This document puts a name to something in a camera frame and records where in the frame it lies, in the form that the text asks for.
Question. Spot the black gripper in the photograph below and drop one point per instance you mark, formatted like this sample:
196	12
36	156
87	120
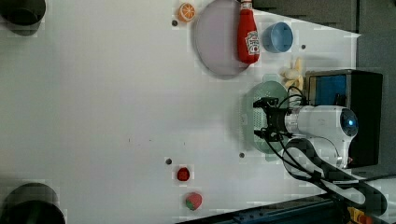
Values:
275	128

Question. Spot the green plastic strainer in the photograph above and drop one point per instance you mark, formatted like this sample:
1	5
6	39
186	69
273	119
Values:
253	119

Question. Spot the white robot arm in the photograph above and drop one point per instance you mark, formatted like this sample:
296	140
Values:
329	128

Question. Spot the black arm link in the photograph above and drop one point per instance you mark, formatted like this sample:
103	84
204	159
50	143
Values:
316	161

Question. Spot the peeled toy banana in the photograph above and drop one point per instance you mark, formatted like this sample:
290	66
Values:
293	77

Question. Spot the blue bowl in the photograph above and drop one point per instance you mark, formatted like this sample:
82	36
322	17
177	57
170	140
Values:
277	38

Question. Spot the black toaster oven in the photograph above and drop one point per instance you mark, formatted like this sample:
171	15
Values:
359	91

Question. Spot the red ketchup bottle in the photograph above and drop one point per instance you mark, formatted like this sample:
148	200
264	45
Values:
248	44

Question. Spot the small red toy fruit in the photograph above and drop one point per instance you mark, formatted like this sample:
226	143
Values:
183	174

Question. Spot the toy strawberry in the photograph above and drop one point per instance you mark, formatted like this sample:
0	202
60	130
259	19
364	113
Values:
193	201

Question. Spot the grey round plate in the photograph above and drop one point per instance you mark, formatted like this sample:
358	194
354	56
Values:
215	37

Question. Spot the toy orange slice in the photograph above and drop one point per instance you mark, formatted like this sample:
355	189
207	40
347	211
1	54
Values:
186	12

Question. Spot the black utensil cup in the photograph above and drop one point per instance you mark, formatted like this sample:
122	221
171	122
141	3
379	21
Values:
32	203

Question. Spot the black cylinder top left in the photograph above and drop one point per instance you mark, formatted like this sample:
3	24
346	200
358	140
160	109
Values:
23	12

